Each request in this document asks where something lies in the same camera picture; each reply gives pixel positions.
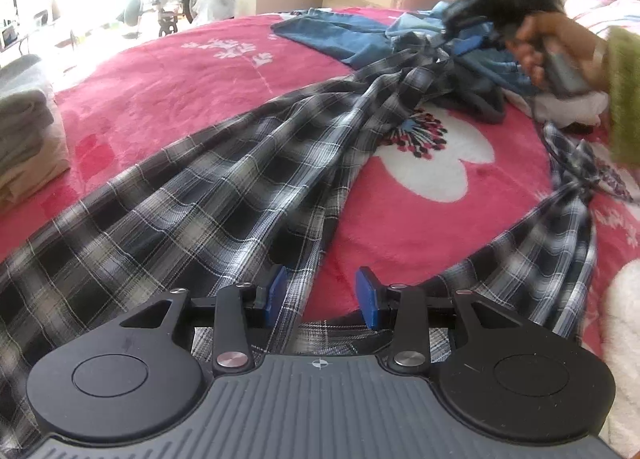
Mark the pink pillow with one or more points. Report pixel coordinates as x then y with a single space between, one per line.
599 16

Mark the green knit sleeve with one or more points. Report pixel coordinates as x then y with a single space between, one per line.
623 71

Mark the folded grey garment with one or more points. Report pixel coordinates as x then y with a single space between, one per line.
26 109

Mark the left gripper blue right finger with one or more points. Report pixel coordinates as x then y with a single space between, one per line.
402 310

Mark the person right hand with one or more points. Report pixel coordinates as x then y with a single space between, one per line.
589 52

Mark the black white plaid shirt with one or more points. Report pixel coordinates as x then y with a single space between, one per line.
218 208

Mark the white fluffy plush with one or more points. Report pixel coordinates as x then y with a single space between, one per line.
621 348

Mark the white garment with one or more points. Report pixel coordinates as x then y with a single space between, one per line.
583 110

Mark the blue denim garment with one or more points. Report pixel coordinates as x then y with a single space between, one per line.
357 41

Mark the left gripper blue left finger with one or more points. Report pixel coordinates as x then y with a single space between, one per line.
239 309

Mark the pink floral bed blanket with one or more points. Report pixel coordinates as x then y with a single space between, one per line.
447 195

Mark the folded beige garment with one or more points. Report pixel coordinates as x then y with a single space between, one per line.
26 178

